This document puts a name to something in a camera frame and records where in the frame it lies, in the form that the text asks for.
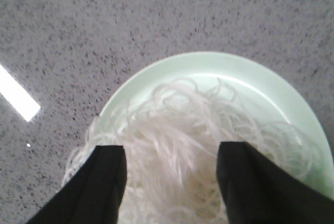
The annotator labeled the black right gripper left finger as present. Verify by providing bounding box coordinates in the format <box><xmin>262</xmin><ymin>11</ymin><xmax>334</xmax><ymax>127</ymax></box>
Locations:
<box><xmin>28</xmin><ymin>145</ymin><xmax>127</xmax><ymax>223</ymax></box>

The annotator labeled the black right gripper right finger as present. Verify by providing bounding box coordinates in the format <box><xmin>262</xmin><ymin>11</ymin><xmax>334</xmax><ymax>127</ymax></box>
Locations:
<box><xmin>216</xmin><ymin>142</ymin><xmax>333</xmax><ymax>223</ymax></box>

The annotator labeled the white translucent vermicelli bundle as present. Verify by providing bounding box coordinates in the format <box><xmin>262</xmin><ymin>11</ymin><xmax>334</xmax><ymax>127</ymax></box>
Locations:
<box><xmin>63</xmin><ymin>78</ymin><xmax>314</xmax><ymax>223</ymax></box>

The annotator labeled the light green round plate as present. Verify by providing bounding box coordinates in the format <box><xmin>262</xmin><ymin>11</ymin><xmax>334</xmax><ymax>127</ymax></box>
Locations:
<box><xmin>96</xmin><ymin>52</ymin><xmax>333</xmax><ymax>197</ymax></box>

